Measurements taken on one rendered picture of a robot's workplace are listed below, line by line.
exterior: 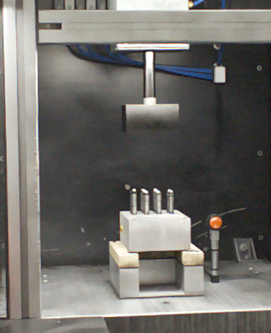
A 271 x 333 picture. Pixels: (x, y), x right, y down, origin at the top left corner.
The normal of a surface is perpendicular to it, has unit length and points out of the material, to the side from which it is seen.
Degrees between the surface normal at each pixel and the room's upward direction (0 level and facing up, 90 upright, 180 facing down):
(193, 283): 90
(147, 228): 90
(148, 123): 90
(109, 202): 90
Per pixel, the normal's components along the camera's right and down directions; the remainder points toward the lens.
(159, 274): 0.13, 0.05
